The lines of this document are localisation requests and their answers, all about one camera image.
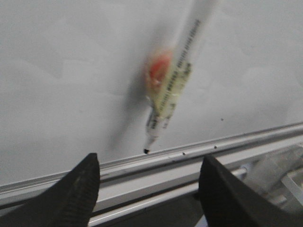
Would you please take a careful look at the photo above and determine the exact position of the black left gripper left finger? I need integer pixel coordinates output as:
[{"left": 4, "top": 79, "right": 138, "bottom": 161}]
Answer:
[{"left": 0, "top": 153, "right": 100, "bottom": 227}]

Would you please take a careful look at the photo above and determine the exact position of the white whiteboard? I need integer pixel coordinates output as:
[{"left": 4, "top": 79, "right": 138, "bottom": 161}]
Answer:
[{"left": 0, "top": 0, "right": 303, "bottom": 187}]

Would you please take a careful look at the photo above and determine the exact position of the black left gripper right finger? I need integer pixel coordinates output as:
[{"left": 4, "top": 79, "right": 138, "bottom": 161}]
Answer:
[{"left": 198, "top": 155, "right": 293, "bottom": 227}]

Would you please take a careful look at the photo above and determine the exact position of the white whiteboard marker pen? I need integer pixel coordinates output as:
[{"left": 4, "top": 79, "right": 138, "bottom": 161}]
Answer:
[{"left": 143, "top": 0, "right": 220, "bottom": 154}]

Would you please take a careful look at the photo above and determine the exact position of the white whiteboard stand frame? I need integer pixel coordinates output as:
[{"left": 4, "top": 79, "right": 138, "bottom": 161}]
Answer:
[{"left": 0, "top": 134, "right": 303, "bottom": 227}]

